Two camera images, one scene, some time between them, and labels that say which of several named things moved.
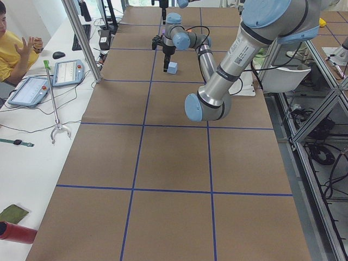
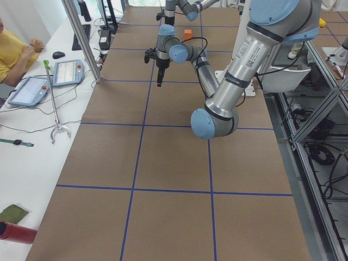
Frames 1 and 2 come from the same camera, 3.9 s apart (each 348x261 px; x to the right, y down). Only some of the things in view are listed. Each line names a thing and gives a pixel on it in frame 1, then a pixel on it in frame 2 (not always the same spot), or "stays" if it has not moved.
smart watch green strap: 17,142 stays
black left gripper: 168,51 -> 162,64
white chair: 277,80 stays
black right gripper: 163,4 -> 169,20
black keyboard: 87,30 stays
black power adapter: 105,39 stays
